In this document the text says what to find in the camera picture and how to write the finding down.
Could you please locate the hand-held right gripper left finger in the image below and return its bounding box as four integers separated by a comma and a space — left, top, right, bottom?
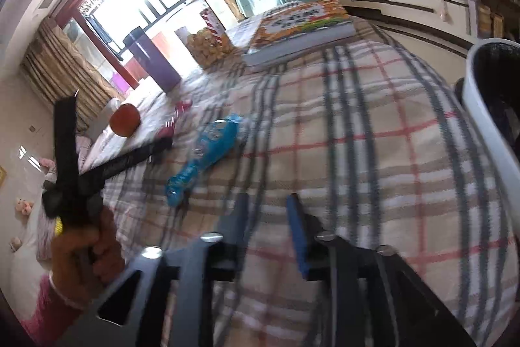
61, 193, 250, 347

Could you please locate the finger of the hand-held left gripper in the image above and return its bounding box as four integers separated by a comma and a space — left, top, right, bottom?
80, 137, 174, 194
54, 88, 79, 189

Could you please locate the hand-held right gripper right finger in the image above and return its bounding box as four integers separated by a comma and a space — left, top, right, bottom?
285, 193, 477, 347

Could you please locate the blue snack packet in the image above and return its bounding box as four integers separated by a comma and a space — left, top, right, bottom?
164, 114, 245, 208

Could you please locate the white round bin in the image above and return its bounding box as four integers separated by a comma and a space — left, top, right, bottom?
460, 38, 520, 187

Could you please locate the person's left forearm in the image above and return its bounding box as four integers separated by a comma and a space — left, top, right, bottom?
16, 274, 84, 347

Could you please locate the person's left hand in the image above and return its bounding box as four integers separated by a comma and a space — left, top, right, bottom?
48, 205, 127, 310

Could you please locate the red apple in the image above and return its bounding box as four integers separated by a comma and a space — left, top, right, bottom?
108, 103, 142, 138

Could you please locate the small pink wrapper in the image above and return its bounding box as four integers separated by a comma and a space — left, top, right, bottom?
156, 120, 176, 140

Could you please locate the brown curtain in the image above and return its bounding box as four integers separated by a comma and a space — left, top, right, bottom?
19, 21, 119, 130

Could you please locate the plaid blanket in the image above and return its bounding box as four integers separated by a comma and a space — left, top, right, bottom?
79, 16, 517, 347

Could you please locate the purple cup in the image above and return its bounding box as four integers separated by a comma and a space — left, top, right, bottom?
129, 31, 182, 93

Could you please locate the colourful children's book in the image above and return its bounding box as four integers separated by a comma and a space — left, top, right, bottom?
242, 0, 355, 72

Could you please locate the white television cabinet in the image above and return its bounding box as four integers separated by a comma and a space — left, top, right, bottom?
333, 0, 520, 59

